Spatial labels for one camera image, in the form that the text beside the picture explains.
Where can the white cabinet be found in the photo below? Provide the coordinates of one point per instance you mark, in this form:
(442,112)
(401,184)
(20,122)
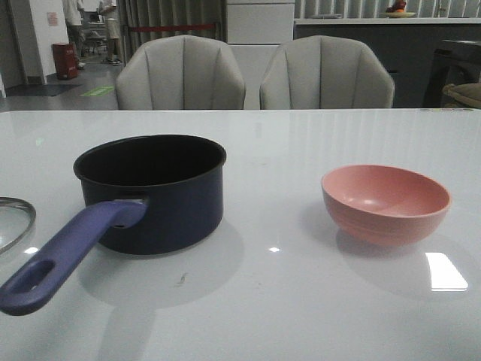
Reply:
(254,29)

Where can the dark blue saucepan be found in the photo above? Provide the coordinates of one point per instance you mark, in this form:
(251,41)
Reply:
(144,195)

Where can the olive cushion seat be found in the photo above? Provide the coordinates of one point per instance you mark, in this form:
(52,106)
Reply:
(467,94)

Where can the pink bowl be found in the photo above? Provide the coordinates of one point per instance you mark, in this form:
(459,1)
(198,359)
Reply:
(384,205)

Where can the right grey upholstered chair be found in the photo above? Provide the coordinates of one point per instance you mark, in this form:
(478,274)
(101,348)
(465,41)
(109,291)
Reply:
(325,72)

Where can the standing person in background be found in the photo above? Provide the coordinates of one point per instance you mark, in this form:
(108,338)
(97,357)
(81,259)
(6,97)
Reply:
(108,11)

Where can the dark grey sideboard counter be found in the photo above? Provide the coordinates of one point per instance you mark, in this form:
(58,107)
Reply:
(421,54)

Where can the left grey upholstered chair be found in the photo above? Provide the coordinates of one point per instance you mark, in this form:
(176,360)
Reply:
(184,72)

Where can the red barrier belt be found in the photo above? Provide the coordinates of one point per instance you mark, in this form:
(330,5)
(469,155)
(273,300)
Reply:
(177,28)

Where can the grey upholstered chair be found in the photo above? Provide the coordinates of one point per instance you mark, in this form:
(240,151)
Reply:
(184,72)
(325,72)

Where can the fruit plate on counter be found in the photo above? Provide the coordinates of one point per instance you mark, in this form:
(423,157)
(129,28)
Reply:
(398,10)

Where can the glass lid with blue knob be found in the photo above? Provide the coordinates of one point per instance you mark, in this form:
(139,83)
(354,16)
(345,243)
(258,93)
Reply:
(17,219)

